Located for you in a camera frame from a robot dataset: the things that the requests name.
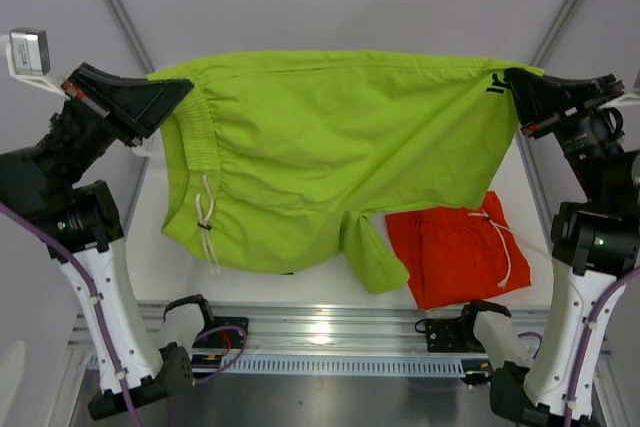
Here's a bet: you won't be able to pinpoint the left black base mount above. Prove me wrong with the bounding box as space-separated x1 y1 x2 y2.
195 316 249 350

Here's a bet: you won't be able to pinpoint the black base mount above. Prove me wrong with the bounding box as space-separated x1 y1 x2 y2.
414 317 485 354
195 316 249 350

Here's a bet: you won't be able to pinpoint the orange shorts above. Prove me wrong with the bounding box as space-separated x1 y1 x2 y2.
385 191 531 310

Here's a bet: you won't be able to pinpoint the aluminium frame post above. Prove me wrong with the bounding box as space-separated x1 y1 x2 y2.
103 0 155 74
530 0 584 67

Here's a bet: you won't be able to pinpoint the left aluminium frame post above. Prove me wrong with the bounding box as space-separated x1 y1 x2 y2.
103 0 155 74

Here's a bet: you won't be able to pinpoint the white plastic basket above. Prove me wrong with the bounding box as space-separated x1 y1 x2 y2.
131 137 163 159

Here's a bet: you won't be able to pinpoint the aluminium mounting rail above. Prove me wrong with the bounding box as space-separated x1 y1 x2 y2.
212 303 461 357

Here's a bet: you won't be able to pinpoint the slotted white cable duct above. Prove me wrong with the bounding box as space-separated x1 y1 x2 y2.
226 354 465 378

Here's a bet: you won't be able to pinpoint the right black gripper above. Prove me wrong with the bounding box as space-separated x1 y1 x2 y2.
506 66 626 201

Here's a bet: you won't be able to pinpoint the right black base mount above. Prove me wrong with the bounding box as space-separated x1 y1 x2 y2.
414 317 485 354

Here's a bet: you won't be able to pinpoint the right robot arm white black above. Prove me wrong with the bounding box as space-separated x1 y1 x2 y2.
456 69 639 426

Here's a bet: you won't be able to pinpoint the lime green shorts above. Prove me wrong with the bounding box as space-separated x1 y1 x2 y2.
154 51 518 294

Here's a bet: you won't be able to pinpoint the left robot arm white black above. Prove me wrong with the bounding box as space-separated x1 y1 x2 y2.
1 64 217 420

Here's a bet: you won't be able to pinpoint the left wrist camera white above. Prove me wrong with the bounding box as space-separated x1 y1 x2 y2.
1 27 67 98

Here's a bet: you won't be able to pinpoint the right aluminium frame post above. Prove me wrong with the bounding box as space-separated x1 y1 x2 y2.
530 0 584 67

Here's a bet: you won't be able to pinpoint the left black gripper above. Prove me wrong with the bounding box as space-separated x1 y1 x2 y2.
39 58 193 184

